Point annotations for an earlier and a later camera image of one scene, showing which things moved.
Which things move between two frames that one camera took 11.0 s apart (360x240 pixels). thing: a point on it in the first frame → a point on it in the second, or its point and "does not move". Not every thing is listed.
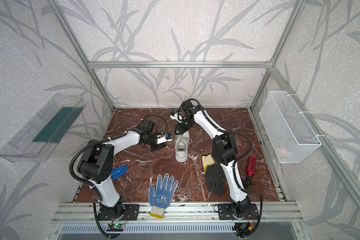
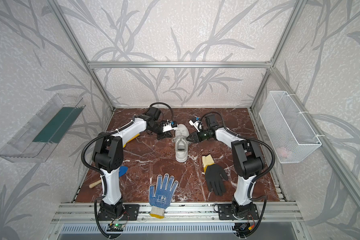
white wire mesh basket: [291, 138] does not move
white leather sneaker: [181, 142] does not move
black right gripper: [182, 128] → [195, 136]
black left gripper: [155, 144] → [165, 132]
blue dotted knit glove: [164, 194] does not move
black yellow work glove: [214, 175] does not move
